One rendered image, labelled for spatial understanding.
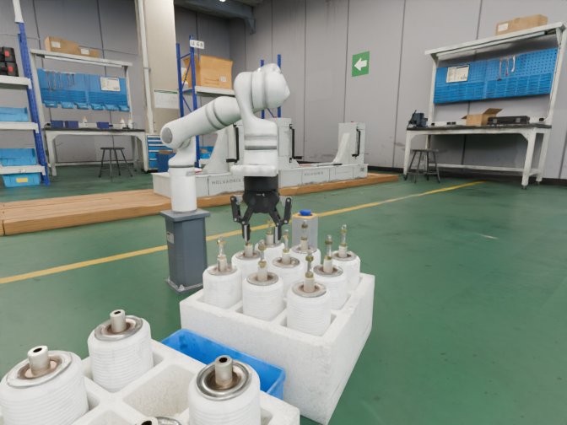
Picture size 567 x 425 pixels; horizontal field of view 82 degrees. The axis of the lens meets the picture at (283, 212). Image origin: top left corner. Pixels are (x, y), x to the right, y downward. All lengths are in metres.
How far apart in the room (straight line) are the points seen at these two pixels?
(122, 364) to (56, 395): 0.10
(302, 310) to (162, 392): 0.29
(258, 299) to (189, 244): 0.58
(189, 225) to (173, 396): 0.69
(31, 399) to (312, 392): 0.47
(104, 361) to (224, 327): 0.27
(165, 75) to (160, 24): 0.92
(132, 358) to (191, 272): 0.71
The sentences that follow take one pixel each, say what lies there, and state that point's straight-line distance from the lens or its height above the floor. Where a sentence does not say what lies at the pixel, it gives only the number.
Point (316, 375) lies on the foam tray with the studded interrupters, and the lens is 0.72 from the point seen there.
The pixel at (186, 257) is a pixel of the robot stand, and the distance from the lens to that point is 1.28.
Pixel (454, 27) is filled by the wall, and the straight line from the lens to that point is 6.18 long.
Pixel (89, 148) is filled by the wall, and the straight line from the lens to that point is 9.10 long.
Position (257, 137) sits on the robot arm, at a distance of 0.67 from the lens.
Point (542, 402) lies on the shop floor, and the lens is 1.01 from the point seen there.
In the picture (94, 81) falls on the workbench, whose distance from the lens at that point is 6.79.
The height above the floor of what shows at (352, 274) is 0.21.
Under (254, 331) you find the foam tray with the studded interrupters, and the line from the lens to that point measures 0.75.
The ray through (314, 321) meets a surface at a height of 0.20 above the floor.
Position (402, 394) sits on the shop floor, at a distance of 0.89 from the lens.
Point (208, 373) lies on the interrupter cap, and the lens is 0.51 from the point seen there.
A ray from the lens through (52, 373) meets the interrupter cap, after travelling 0.59.
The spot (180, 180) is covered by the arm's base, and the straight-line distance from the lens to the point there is 1.24.
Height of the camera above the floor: 0.57
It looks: 12 degrees down
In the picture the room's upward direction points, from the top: straight up
